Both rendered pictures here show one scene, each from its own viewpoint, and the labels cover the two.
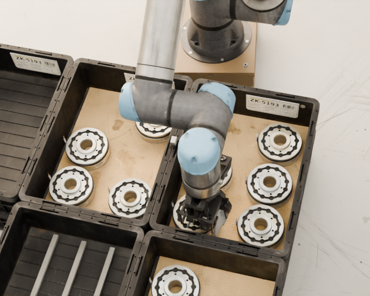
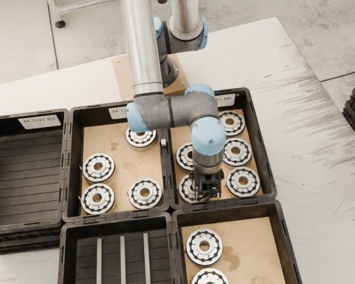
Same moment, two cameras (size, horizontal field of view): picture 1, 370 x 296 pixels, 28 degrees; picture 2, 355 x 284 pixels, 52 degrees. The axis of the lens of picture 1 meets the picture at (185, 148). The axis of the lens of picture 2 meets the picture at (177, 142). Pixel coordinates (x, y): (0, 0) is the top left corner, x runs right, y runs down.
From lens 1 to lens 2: 0.61 m
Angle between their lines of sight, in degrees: 12
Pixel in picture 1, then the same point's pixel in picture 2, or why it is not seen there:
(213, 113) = (206, 105)
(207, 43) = not seen: hidden behind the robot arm
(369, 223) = (296, 159)
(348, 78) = (243, 76)
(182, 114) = (182, 113)
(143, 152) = (139, 159)
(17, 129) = (41, 172)
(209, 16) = not seen: hidden behind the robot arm
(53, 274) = (107, 269)
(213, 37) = not seen: hidden behind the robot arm
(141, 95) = (145, 109)
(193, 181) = (208, 162)
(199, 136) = (207, 123)
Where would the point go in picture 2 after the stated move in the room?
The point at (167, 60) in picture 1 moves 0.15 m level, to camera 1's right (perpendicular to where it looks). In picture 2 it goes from (156, 76) to (211, 52)
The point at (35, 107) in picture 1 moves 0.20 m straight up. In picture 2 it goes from (49, 152) to (25, 118)
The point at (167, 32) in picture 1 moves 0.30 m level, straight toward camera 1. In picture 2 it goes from (150, 54) to (216, 149)
